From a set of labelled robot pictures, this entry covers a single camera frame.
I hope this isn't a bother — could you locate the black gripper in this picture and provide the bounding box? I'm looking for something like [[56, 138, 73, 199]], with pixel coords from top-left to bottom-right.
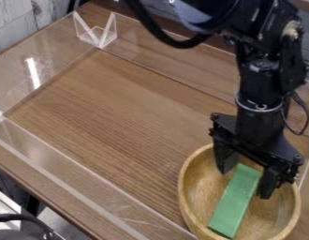
[[210, 97, 303, 200]]

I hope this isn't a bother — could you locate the green rectangular block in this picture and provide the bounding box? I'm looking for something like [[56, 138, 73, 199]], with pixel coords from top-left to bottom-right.
[[207, 164, 261, 239]]

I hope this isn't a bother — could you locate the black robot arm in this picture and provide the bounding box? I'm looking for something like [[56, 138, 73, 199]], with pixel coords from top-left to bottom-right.
[[126, 0, 309, 200]]

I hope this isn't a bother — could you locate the brown wooden bowl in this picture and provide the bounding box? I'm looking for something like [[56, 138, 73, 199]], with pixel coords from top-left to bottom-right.
[[177, 144, 301, 240]]

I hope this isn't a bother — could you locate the clear acrylic corner bracket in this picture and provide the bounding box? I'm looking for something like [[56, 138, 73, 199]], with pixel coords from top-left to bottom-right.
[[72, 11, 117, 49]]

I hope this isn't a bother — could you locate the black metal mount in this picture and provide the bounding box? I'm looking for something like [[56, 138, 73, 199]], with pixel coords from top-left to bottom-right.
[[20, 205, 70, 240]]

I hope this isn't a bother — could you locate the black cable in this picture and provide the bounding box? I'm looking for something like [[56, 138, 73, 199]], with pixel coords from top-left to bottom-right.
[[0, 213, 53, 240]]

